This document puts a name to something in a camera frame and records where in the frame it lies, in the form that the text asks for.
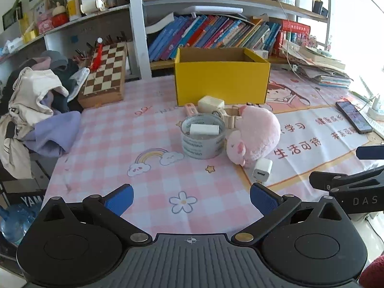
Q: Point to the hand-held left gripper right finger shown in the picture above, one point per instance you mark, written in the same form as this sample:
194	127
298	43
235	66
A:
264	199

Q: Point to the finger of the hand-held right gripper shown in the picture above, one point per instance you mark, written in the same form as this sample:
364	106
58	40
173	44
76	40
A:
370	152
339	180

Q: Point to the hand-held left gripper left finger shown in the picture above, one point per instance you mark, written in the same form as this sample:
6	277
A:
120	199

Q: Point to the white charger plug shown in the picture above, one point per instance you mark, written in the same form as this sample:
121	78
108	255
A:
262	169

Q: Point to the pink plush pig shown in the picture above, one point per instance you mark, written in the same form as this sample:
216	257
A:
258	132

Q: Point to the toy wrist watch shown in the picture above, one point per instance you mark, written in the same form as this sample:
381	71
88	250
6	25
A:
231	117

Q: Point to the pink oblong case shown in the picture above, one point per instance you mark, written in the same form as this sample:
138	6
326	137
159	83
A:
190	109

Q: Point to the yellow cardboard box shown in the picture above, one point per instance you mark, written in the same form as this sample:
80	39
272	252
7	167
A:
219	81

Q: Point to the white power strip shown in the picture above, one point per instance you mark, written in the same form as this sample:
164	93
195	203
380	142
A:
376	114

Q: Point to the black smartphone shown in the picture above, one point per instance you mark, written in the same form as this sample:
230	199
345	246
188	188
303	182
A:
354	117

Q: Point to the pink printed tablecloth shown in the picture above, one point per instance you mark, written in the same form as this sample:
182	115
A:
120	144

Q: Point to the person's red knit clothing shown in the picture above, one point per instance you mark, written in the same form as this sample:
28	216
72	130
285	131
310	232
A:
373	273

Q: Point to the clear tape roll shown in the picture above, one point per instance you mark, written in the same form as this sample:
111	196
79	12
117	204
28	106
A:
201	150

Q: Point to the white eraser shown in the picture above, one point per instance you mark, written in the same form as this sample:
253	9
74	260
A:
204	129

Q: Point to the black bag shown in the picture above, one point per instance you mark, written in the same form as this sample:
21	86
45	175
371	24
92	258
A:
27	199

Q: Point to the lavender garment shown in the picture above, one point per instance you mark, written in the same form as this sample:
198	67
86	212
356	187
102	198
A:
54	132

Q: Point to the stack of books and papers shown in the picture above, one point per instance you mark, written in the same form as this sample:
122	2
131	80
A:
321	69

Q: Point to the blue water bottle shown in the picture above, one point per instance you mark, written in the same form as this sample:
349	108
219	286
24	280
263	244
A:
15	222

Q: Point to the wooden chessboard box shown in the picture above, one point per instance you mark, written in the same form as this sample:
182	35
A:
105	75

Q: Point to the cream garment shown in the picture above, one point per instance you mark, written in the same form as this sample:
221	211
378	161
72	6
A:
27	96

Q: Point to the red book box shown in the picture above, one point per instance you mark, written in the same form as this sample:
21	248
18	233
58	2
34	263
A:
295	30

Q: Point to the red tassel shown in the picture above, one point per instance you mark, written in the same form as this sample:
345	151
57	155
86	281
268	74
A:
97	55

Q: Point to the black pen cup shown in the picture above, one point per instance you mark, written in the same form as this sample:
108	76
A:
317	6

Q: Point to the white metal shelf unit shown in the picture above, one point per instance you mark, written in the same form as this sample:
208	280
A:
136	36

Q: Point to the row of colourful books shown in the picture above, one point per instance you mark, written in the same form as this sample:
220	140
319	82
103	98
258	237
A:
210	33

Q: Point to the thick white book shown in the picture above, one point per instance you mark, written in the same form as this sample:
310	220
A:
159	25

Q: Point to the red round jar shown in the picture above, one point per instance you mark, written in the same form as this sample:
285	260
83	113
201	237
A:
60	18

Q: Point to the yellow white jar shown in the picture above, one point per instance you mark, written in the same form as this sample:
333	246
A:
73	7

